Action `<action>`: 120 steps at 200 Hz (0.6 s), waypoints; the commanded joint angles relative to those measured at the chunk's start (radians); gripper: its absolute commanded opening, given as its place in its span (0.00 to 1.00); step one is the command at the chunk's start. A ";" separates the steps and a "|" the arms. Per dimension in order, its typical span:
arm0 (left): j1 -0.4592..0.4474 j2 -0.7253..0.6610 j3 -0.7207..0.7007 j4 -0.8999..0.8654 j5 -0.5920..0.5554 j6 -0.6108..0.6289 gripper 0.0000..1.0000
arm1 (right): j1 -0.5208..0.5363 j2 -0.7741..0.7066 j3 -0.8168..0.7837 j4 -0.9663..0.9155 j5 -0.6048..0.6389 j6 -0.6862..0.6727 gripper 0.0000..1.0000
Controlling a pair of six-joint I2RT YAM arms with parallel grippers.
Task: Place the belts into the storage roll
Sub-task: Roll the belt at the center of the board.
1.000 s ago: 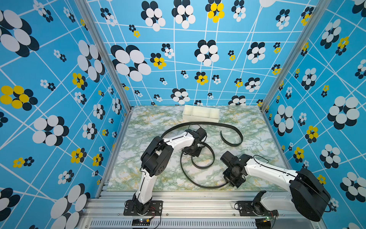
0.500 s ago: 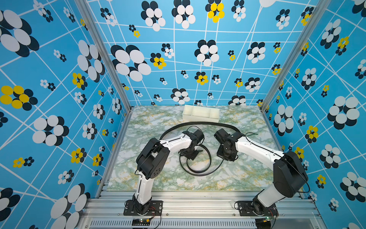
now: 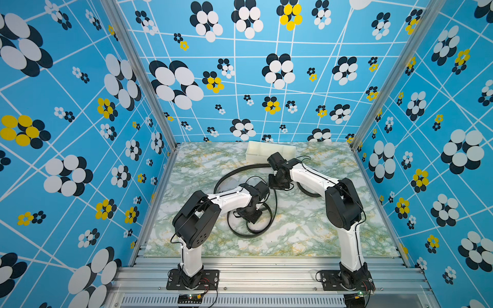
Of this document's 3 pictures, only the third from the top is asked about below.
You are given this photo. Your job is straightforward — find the black leather belt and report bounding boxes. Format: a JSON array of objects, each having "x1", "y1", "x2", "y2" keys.
[{"x1": 212, "y1": 162, "x2": 324, "y2": 239}]

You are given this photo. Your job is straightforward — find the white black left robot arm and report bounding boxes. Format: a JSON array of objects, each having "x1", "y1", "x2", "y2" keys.
[{"x1": 173, "y1": 182, "x2": 273, "y2": 290}]

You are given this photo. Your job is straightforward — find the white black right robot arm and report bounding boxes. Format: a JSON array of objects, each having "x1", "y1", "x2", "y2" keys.
[{"x1": 267, "y1": 152, "x2": 376, "y2": 292}]

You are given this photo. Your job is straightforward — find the white plastic storage tray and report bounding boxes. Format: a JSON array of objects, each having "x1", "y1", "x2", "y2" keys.
[{"x1": 245, "y1": 141, "x2": 297, "y2": 164}]

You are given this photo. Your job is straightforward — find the left green circuit board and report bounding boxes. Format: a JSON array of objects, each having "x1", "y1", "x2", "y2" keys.
[{"x1": 177, "y1": 294, "x2": 204, "y2": 306}]

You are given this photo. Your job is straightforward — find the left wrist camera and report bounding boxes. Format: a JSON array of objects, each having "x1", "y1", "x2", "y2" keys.
[{"x1": 251, "y1": 182, "x2": 270, "y2": 203}]

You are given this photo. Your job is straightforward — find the aluminium front frame rail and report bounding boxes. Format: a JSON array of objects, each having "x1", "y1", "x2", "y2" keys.
[{"x1": 105, "y1": 255, "x2": 439, "y2": 307}]

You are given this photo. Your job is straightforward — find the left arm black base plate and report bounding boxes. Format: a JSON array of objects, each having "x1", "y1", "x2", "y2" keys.
[{"x1": 166, "y1": 268, "x2": 220, "y2": 291}]

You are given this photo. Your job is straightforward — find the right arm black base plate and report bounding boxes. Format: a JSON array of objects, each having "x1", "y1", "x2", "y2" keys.
[{"x1": 315, "y1": 269, "x2": 376, "y2": 292}]

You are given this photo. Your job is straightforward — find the right aluminium corner post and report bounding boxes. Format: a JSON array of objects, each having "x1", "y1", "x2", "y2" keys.
[{"x1": 350, "y1": 0, "x2": 446, "y2": 153}]

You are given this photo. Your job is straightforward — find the aluminium corner post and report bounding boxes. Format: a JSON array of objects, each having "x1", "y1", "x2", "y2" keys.
[
  {"x1": 350, "y1": 0, "x2": 446, "y2": 153},
  {"x1": 101, "y1": 0, "x2": 177, "y2": 152}
]

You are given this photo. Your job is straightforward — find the left aluminium corner post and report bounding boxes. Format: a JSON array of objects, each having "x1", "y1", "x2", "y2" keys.
[{"x1": 101, "y1": 0, "x2": 177, "y2": 152}]

